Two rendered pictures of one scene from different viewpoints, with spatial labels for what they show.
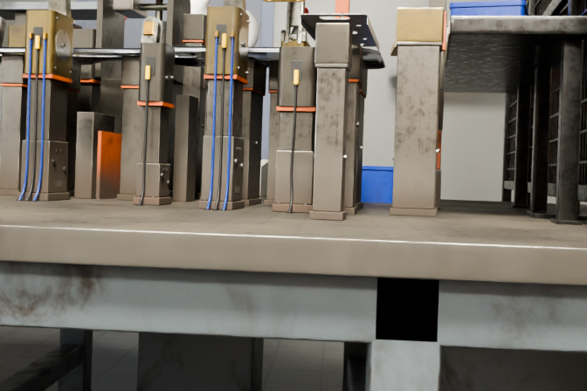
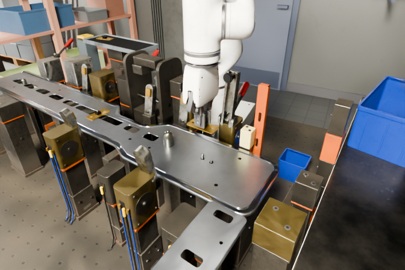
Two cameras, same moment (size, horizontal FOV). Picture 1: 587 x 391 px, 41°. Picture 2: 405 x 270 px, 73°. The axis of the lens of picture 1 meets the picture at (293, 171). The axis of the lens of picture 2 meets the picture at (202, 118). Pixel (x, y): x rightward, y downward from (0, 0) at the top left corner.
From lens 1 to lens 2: 1.26 m
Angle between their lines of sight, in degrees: 38
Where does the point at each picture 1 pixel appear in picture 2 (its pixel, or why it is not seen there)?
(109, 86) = (137, 114)
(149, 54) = (101, 181)
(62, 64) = (72, 158)
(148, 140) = (113, 216)
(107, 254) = not seen: outside the picture
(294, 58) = (169, 238)
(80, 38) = (122, 84)
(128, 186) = not seen: hidden behind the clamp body
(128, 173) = not seen: hidden behind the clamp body
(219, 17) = (119, 196)
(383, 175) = (296, 170)
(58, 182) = (87, 206)
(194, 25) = (175, 89)
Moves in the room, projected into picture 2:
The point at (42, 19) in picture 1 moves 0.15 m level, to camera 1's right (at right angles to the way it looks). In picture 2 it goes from (49, 142) to (88, 155)
